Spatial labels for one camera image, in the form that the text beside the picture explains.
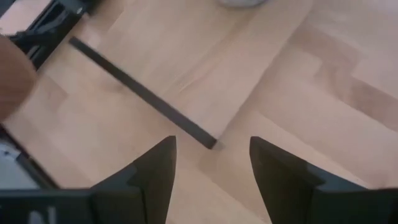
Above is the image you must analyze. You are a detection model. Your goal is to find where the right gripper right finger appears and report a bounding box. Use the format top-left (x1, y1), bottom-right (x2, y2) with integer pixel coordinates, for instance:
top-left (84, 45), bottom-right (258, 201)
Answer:
top-left (249, 135), bottom-right (398, 224)

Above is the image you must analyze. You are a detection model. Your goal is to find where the white patterned mug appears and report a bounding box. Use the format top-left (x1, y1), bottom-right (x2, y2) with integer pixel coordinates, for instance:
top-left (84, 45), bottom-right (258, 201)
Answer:
top-left (217, 0), bottom-right (269, 8)

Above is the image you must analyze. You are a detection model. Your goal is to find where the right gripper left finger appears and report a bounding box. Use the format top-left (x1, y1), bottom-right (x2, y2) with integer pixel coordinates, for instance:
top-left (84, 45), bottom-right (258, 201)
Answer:
top-left (0, 135), bottom-right (178, 224)

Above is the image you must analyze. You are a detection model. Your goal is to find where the wooden cup with handle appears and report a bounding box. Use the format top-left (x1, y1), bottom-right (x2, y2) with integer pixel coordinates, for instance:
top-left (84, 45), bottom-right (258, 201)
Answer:
top-left (0, 35), bottom-right (37, 121)

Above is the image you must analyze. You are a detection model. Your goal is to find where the wooden shelf with black frame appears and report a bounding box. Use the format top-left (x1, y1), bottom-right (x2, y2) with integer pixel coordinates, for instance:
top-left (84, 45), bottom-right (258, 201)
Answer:
top-left (68, 0), bottom-right (315, 151)

